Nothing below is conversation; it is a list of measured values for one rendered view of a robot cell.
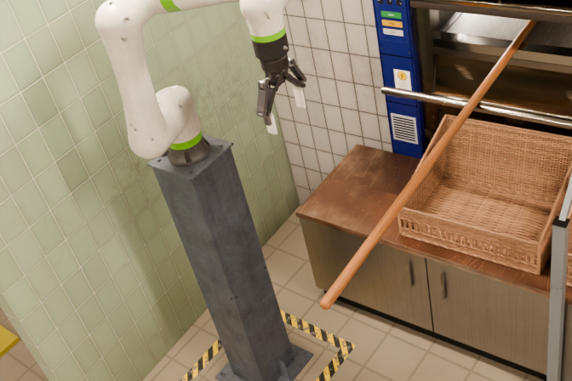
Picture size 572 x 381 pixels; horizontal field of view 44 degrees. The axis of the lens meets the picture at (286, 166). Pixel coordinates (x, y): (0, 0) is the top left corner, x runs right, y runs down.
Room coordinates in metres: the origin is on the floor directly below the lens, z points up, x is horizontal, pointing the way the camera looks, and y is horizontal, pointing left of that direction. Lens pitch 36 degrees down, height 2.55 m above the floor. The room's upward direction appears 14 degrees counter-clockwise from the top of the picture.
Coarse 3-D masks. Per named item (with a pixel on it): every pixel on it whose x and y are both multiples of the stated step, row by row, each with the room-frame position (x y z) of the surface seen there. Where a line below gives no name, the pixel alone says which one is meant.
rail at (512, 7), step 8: (416, 0) 2.31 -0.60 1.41; (424, 0) 2.29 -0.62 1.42; (432, 0) 2.27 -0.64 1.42; (440, 0) 2.25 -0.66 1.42; (448, 0) 2.23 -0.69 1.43; (456, 0) 2.21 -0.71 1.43; (464, 0) 2.19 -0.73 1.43; (472, 0) 2.18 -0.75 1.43; (488, 8) 2.13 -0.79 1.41; (496, 8) 2.11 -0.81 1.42; (504, 8) 2.09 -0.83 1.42; (512, 8) 2.07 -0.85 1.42; (520, 8) 2.05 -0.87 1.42; (528, 8) 2.04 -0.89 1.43; (536, 8) 2.02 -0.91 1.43; (544, 8) 2.00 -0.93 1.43; (552, 8) 1.99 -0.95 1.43
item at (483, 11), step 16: (480, 0) 2.22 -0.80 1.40; (496, 0) 2.20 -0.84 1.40; (512, 0) 2.17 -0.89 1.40; (528, 0) 2.15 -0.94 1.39; (544, 0) 2.12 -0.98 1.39; (560, 0) 2.10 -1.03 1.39; (512, 16) 2.07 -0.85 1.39; (528, 16) 2.03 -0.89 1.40; (544, 16) 2.00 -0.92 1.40; (560, 16) 1.96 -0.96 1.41
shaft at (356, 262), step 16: (528, 32) 2.27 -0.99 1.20; (512, 48) 2.17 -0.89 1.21; (496, 64) 2.10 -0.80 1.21; (480, 96) 1.94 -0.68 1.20; (464, 112) 1.86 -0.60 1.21; (448, 128) 1.81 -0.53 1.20; (448, 144) 1.75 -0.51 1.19; (432, 160) 1.67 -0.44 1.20; (416, 176) 1.61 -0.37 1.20; (400, 208) 1.51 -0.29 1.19; (384, 224) 1.45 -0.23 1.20; (368, 240) 1.40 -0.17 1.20; (352, 272) 1.31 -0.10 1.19; (336, 288) 1.26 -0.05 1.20; (320, 304) 1.23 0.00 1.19
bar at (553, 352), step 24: (408, 96) 2.11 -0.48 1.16; (432, 96) 2.05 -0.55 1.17; (528, 120) 1.81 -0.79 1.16; (552, 120) 1.76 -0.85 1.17; (552, 240) 1.53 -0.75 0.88; (552, 264) 1.53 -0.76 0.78; (552, 288) 1.53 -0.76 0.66; (552, 312) 1.53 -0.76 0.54; (552, 336) 1.52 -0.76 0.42; (552, 360) 1.52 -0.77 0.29
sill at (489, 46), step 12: (444, 36) 2.43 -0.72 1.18; (456, 36) 2.41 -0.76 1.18; (468, 36) 2.38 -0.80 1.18; (456, 48) 2.37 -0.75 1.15; (468, 48) 2.33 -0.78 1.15; (480, 48) 2.30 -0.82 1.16; (492, 48) 2.27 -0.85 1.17; (504, 48) 2.24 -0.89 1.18; (528, 48) 2.19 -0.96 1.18; (540, 48) 2.17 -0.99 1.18; (552, 48) 2.15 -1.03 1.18; (564, 48) 2.13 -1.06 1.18; (540, 60) 2.15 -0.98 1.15; (552, 60) 2.11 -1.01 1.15; (564, 60) 2.09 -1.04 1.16
